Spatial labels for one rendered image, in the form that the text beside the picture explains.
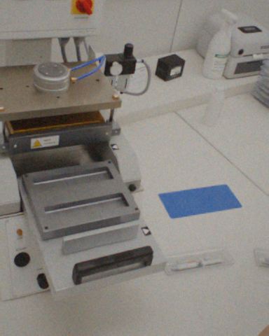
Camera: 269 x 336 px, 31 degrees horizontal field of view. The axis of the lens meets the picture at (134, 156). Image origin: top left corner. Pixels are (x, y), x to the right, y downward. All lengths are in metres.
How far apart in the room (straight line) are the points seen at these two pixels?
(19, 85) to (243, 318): 0.72
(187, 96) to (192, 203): 0.50
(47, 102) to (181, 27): 1.08
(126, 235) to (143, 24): 1.11
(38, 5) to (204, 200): 0.69
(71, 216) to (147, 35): 1.11
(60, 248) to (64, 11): 0.55
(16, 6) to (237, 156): 0.85
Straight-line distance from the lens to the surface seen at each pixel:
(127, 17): 1.86
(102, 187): 1.03
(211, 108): 1.69
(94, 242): 0.94
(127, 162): 1.11
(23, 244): 1.09
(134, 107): 1.65
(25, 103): 1.04
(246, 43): 1.90
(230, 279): 1.26
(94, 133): 1.10
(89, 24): 1.22
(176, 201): 1.40
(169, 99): 1.73
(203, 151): 1.60
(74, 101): 1.06
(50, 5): 1.17
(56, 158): 1.19
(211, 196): 1.45
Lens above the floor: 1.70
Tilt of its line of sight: 39 degrees down
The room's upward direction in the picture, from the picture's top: 11 degrees clockwise
